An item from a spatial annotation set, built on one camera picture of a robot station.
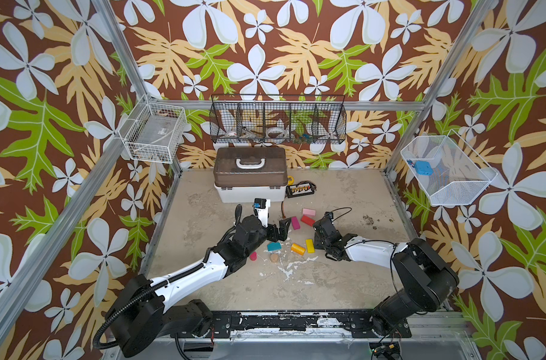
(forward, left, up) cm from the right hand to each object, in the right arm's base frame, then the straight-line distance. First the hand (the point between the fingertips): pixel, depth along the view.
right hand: (318, 236), depth 94 cm
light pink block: (+12, +2, 0) cm, 12 cm away
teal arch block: (-4, +19, -1) cm, 19 cm away
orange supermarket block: (-6, +9, 0) cm, 11 cm away
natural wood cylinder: (-10, +19, +1) cm, 21 cm away
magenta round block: (-8, +27, -1) cm, 29 cm away
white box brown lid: (+18, +31, +20) cm, 41 cm away
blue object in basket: (+16, -40, +24) cm, 50 cm away
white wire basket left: (+29, +66, +34) cm, 80 cm away
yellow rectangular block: (-5, +4, +1) cm, 6 cm away
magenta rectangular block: (+7, +9, -1) cm, 11 cm away
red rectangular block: (+9, +3, 0) cm, 9 cm away
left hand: (-1, +17, +20) cm, 26 cm away
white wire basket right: (+12, -47, +26) cm, 55 cm away
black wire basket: (+43, +18, +30) cm, 55 cm away
